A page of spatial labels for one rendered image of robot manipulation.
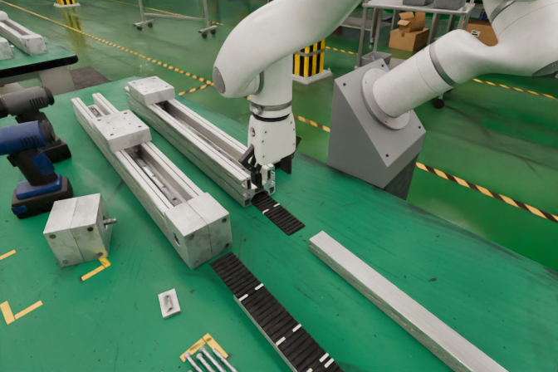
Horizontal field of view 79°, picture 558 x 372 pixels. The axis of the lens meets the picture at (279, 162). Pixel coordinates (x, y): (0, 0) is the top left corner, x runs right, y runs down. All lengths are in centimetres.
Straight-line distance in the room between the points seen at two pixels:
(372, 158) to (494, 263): 35
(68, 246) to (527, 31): 97
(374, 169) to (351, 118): 15
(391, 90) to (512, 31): 28
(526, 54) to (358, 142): 39
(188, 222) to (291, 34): 40
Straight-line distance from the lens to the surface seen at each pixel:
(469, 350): 66
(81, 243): 79
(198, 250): 71
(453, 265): 80
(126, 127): 103
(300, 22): 52
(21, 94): 115
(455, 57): 87
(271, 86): 63
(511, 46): 83
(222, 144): 99
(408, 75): 92
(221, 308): 67
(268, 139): 68
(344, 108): 91
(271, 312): 62
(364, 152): 92
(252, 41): 53
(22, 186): 101
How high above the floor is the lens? 133
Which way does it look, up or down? 33 degrees down
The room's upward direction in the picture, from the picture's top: straight up
